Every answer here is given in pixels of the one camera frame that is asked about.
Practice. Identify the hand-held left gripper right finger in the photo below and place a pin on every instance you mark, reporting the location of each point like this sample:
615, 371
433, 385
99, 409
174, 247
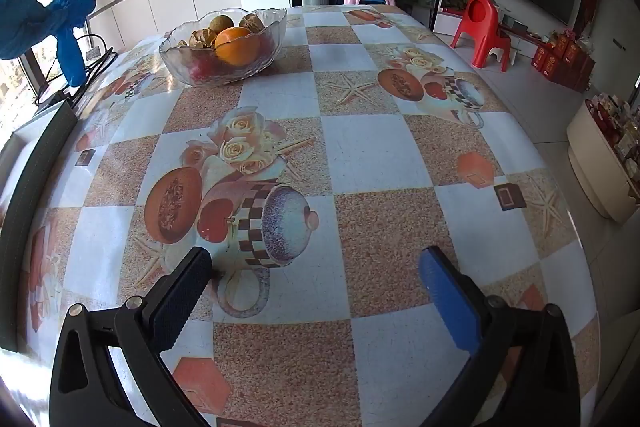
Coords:
450, 302

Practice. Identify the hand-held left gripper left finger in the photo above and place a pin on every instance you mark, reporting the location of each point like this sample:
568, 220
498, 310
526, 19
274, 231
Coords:
180, 302

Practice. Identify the white tray green rim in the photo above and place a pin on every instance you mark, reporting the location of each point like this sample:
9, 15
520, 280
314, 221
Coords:
35, 187

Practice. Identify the glass fruit bowl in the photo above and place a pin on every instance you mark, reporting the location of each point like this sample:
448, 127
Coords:
172, 62

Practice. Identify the orange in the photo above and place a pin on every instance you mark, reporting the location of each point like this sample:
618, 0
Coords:
237, 46

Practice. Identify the white round cabinet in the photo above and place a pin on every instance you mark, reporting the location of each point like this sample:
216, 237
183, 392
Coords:
595, 167

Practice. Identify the pile of packaged goods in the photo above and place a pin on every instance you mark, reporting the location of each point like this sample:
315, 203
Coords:
620, 127

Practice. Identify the stack of red gift boxes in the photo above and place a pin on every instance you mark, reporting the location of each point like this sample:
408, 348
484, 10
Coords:
560, 57

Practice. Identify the red plastic child chair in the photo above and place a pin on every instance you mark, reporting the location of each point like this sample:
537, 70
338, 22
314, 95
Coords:
480, 27

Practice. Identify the white low cabinet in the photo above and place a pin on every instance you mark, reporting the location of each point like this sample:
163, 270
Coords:
447, 23

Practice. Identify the blue plastic stool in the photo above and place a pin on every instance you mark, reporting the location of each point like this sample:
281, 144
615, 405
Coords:
375, 1

